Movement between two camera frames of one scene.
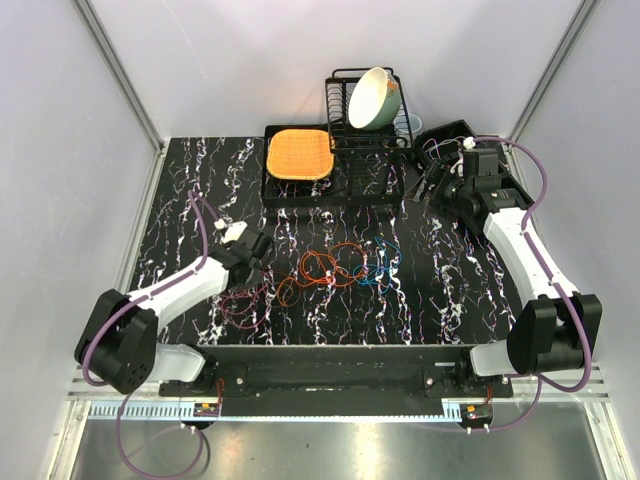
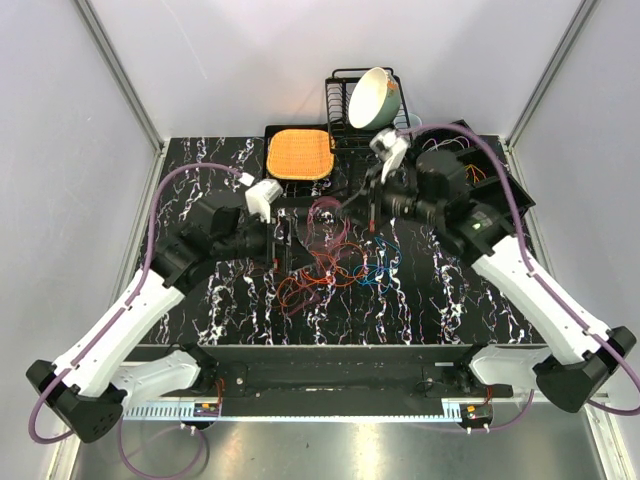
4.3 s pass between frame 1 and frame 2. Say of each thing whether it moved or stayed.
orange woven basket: stayed
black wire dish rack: stayed
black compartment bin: stayed
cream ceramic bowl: stayed
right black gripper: moved
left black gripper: moved
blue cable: stayed
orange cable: stayed
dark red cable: moved
